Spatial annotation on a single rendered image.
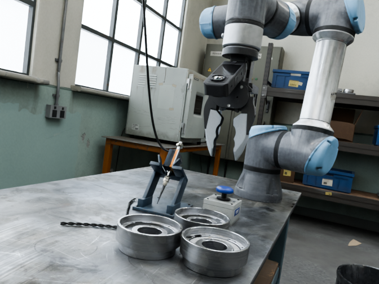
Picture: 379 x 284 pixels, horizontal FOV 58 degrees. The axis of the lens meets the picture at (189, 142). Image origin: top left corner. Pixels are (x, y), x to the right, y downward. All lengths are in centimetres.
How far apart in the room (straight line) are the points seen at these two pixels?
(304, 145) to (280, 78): 316
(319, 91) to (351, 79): 357
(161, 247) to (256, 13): 45
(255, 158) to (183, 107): 184
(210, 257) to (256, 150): 60
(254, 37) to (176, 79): 224
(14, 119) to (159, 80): 121
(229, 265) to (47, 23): 224
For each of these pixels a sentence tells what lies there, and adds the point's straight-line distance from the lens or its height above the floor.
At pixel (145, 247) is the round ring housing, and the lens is 52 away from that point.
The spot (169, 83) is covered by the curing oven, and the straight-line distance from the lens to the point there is 291.
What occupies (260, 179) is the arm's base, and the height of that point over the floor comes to 87.
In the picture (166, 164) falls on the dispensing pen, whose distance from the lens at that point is 79.
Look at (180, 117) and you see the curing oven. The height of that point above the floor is 102.
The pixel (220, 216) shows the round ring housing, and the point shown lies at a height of 83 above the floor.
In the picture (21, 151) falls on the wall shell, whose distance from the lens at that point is 244.
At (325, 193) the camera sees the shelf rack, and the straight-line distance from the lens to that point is 397.
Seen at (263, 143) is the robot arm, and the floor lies 97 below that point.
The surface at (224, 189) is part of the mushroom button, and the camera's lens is 77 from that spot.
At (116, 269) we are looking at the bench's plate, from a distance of 50.
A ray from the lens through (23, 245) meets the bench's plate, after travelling 57.
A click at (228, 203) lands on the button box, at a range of 76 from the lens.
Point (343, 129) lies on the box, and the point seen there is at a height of 113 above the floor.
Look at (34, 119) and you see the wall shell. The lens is 247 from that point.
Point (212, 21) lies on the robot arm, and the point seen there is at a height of 125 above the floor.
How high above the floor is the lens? 102
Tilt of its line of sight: 4 degrees down
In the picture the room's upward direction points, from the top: 8 degrees clockwise
